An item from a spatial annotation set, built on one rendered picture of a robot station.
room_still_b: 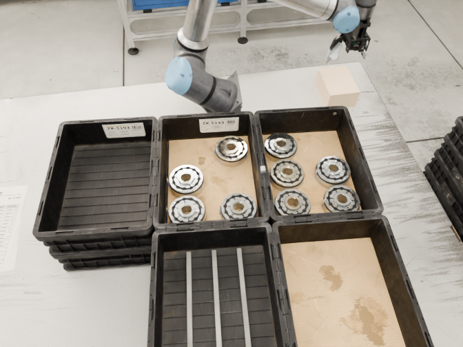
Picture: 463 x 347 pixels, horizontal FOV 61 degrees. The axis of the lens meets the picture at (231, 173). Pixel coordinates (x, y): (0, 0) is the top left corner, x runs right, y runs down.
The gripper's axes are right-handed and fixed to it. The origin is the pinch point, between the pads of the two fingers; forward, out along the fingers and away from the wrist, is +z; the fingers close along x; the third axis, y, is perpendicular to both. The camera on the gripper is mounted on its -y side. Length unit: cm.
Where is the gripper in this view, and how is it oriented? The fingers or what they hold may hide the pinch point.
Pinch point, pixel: (344, 60)
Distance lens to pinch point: 158.6
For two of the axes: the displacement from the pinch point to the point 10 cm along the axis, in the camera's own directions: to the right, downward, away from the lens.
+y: 1.6, 8.0, -5.8
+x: 9.9, -1.3, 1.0
